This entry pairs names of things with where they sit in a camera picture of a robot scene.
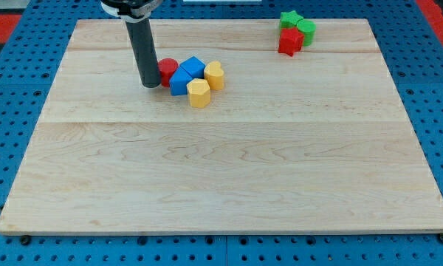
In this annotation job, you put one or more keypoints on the yellow hexagon block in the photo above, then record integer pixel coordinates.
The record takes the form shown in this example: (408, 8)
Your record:
(199, 93)

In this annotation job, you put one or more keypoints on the light wooden board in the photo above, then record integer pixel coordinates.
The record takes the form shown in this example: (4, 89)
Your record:
(317, 143)

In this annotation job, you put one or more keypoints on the yellow heart block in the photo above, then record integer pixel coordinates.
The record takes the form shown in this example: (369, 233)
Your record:
(214, 75)

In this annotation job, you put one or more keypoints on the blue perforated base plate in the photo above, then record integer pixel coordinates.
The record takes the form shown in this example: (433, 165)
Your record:
(30, 59)

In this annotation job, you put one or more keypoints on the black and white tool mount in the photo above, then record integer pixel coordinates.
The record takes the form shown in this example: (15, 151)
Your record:
(131, 11)

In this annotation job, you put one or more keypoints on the blue cube block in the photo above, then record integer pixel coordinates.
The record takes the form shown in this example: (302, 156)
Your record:
(194, 67)

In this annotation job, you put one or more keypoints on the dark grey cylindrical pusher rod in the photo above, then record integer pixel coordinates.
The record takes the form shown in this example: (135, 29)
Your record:
(142, 43)

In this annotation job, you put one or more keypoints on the red star block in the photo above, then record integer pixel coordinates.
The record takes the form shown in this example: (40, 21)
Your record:
(290, 41)

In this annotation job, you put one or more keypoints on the red cylinder block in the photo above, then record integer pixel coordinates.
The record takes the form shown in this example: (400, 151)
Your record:
(167, 68)

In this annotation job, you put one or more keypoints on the blue triangle block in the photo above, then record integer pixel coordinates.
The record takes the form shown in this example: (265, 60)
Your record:
(179, 81)

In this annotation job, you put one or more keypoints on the green star block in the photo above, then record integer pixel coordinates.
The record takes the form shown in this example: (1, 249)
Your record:
(289, 19)

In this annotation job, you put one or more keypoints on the green cylinder block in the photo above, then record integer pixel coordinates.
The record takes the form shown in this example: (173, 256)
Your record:
(308, 28)

